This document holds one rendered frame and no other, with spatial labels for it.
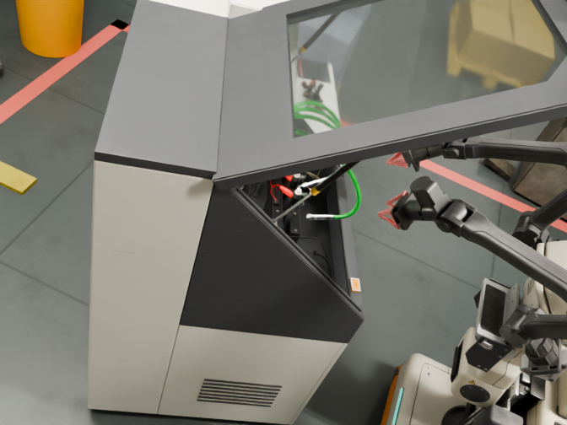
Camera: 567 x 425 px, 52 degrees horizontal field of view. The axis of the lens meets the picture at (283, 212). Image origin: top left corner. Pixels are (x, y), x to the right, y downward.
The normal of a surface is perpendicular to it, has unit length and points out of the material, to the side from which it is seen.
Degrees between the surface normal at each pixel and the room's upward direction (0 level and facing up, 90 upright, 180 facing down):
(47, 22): 93
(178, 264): 90
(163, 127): 0
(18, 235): 0
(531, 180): 90
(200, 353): 90
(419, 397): 0
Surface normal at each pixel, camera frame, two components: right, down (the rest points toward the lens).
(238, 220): 0.03, 0.75
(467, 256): 0.26, -0.65
